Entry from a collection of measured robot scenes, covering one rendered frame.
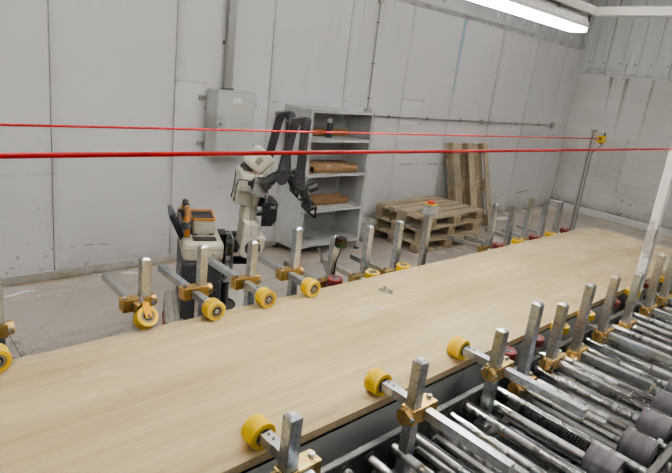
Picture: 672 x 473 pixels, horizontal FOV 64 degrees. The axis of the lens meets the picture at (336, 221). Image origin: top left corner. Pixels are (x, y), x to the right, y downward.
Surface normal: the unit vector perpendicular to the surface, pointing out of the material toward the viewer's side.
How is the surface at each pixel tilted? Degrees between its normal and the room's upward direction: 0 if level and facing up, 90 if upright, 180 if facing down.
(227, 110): 90
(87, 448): 0
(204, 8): 90
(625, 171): 90
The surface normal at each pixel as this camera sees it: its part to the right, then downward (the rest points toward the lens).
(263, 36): 0.66, 0.27
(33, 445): 0.11, -0.96
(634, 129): -0.74, 0.09
